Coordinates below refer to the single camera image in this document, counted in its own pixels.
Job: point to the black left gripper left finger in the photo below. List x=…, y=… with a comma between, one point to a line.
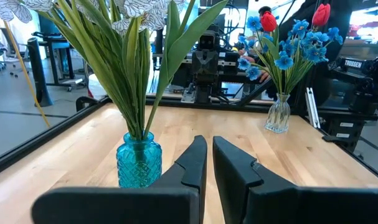
x=114, y=207

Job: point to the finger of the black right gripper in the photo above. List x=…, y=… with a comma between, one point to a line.
x=208, y=90
x=201, y=90

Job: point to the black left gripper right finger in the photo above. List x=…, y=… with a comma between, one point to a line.
x=285, y=208

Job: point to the teal glass vase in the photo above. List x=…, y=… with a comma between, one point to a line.
x=139, y=165

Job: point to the white artificial flower bunch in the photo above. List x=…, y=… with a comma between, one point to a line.
x=92, y=56
x=145, y=14

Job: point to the blue artificial flower bunch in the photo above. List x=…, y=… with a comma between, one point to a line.
x=283, y=62
x=314, y=53

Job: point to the red artificial tulip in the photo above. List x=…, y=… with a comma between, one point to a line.
x=268, y=21

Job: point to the long green stem with leaf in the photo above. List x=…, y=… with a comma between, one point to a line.
x=321, y=14

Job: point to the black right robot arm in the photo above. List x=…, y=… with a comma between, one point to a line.
x=211, y=28

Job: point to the clear glass vase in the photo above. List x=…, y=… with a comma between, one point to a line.
x=277, y=118

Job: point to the person's hand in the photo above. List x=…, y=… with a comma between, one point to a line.
x=264, y=76

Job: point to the person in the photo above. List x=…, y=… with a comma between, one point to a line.
x=265, y=9

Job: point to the white bucket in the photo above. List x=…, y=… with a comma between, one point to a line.
x=97, y=88

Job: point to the black rolling desk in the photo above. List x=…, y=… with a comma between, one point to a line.
x=51, y=62

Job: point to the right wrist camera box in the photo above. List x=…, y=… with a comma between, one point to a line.
x=207, y=41

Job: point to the white metal bracket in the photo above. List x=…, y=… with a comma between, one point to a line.
x=312, y=109

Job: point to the black corner bracket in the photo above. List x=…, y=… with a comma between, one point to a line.
x=84, y=102

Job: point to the black cylindrical pedestal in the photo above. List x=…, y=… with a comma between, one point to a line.
x=39, y=77

